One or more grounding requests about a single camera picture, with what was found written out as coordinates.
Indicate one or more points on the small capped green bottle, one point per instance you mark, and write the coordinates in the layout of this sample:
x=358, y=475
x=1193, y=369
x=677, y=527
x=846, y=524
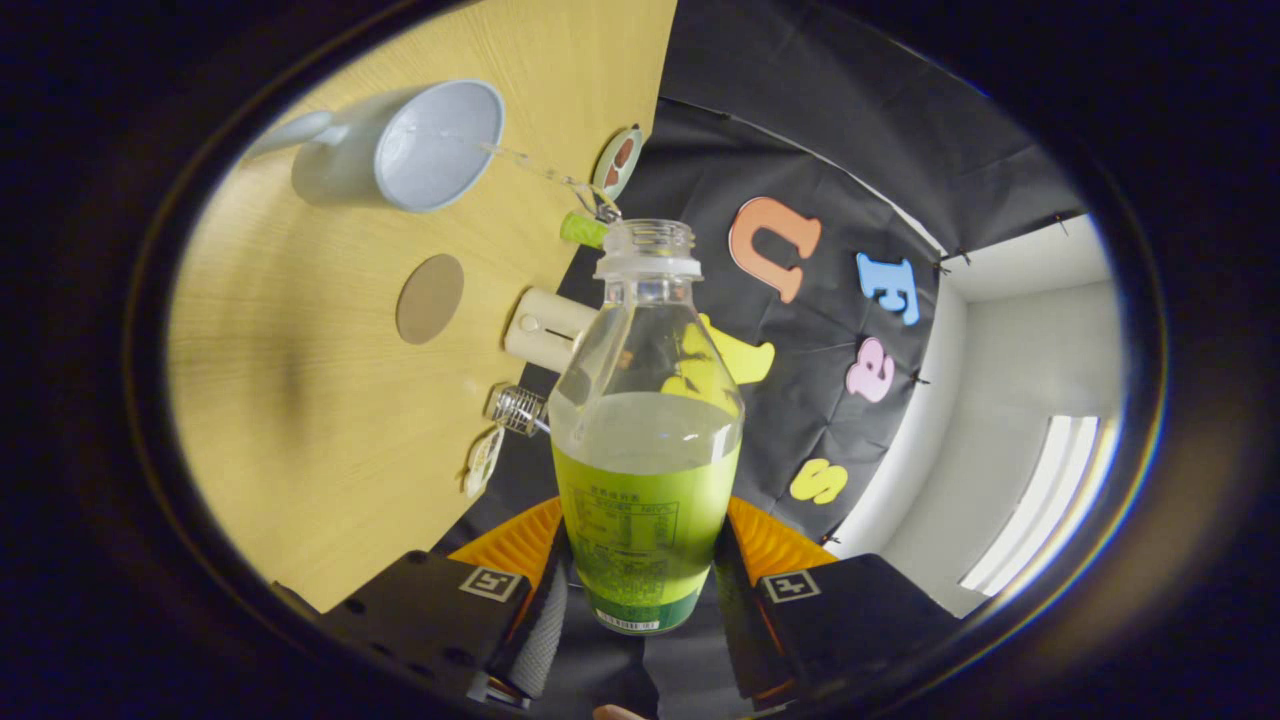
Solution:
x=582, y=230

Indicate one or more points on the pale green plate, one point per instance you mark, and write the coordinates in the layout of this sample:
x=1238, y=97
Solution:
x=605, y=190

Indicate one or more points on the ceiling light panel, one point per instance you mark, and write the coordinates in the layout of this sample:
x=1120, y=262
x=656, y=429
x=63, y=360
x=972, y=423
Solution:
x=1040, y=510

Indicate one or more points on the round brown coaster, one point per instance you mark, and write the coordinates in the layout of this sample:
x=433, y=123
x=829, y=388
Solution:
x=430, y=300

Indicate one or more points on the white cup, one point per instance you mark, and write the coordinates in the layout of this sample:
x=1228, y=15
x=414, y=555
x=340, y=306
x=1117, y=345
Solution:
x=430, y=150

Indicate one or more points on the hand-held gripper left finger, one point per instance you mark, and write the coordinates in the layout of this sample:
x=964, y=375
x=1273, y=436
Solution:
x=530, y=625

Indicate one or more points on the green label juice bottle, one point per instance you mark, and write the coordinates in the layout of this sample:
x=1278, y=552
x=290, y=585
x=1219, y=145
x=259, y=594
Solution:
x=645, y=520

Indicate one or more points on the white divided dish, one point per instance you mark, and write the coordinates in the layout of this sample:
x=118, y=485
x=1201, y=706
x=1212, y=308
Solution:
x=484, y=460

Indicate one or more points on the cream toaster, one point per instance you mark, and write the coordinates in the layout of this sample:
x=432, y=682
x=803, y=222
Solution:
x=540, y=330

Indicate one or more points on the brown food piece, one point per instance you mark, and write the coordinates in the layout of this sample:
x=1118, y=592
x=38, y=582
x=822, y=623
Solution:
x=625, y=151
x=611, y=176

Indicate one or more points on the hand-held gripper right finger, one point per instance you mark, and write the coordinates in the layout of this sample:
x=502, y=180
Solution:
x=745, y=620

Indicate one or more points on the wooden table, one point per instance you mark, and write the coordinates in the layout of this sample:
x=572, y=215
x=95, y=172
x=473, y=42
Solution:
x=300, y=400

